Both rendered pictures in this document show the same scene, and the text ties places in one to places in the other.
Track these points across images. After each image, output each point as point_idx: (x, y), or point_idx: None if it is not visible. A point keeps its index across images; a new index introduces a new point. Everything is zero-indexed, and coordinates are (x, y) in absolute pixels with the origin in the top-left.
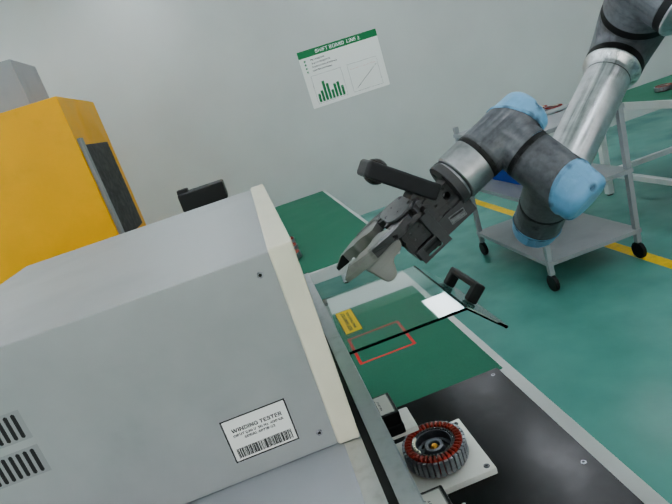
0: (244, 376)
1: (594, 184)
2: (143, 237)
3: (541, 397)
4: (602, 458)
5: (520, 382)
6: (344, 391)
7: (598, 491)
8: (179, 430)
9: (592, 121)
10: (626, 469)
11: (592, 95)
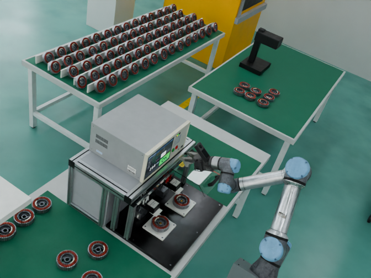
0: (133, 162)
1: (222, 191)
2: (154, 116)
3: (218, 219)
4: (202, 236)
5: (222, 213)
6: (152, 175)
7: (189, 236)
8: (122, 160)
9: (260, 181)
10: (201, 241)
11: (268, 176)
